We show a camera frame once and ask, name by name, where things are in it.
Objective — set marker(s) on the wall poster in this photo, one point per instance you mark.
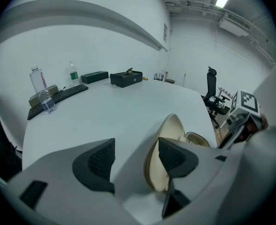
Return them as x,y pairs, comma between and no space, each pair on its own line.
165,32

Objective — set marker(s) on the white router black antennas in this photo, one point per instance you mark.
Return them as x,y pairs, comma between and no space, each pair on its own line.
158,77

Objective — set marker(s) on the black open box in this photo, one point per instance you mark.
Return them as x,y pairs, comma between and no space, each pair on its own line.
126,81

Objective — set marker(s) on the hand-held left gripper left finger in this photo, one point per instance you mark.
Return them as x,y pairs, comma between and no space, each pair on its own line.
65,163

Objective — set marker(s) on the dark green box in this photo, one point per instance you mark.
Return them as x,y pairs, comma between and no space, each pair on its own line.
94,77

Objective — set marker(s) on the wooden stool dark seat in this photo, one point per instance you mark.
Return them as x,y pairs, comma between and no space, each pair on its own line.
170,80

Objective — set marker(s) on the white air conditioner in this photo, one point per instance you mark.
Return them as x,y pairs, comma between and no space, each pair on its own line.
235,23

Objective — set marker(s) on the green label water bottle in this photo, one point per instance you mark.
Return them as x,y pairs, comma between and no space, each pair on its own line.
74,76

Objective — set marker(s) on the tan cardboard box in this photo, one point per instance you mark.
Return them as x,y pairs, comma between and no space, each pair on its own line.
52,89

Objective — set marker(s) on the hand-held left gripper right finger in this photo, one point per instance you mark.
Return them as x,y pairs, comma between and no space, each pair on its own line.
212,172

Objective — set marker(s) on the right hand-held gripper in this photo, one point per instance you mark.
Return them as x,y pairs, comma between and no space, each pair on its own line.
245,101

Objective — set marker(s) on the tan glasses case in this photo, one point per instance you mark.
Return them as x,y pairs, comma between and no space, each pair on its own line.
173,125

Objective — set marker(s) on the black keyboard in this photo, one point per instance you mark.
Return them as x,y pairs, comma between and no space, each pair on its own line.
65,94

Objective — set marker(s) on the metal clamp tool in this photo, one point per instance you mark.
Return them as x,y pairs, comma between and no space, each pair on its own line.
129,71

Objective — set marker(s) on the pink label water bottle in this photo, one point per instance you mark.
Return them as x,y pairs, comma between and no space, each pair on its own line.
40,85

